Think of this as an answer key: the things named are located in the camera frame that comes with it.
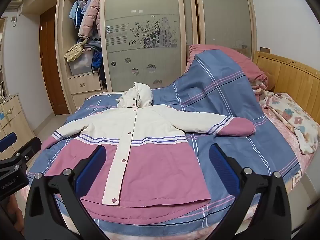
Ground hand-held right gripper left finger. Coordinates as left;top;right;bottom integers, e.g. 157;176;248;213
24;145;108;240

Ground blue plaid bed cover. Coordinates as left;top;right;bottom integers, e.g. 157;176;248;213
27;45;300;233

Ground light wood cabinet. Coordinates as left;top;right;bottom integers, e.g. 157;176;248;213
0;94;35;145

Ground pink quilt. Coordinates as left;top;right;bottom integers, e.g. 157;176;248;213
185;44;269;90

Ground wooden headboard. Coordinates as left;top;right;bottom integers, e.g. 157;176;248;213
254;47;320;125

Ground pink and white hooded jacket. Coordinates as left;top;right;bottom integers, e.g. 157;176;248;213
44;82;256;218

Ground floral fleece blanket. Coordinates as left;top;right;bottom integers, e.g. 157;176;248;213
252;87;320;155

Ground light blue hanging jacket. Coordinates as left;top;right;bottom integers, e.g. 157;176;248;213
69;0;88;28

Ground grey clothing pile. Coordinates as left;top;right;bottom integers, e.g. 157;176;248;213
85;36;102;53

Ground pink floral bed sheet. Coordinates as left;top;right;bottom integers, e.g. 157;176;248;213
262;110;318;194

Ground pink puffer jacket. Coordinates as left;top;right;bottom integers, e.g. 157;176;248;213
78;0;102;40

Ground clear plastic storage box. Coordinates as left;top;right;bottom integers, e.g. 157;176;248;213
68;51;93;76

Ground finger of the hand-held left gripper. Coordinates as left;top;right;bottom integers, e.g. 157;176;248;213
14;139;42;167
0;133;17;153

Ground brown wooden door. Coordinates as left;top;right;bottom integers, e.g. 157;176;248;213
39;4;70;115

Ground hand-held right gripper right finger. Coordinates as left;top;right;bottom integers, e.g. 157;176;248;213
209;143;292;240

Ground light wood wardrobe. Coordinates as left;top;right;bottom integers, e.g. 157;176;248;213
55;0;258;115

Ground frosted floral sliding door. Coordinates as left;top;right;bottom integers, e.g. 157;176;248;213
101;0;188;93

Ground blue clothing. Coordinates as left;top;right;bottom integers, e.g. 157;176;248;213
91;50;105;75

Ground wardrobe drawer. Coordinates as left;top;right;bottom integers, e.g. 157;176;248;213
71;91;108;111
67;74;104;92

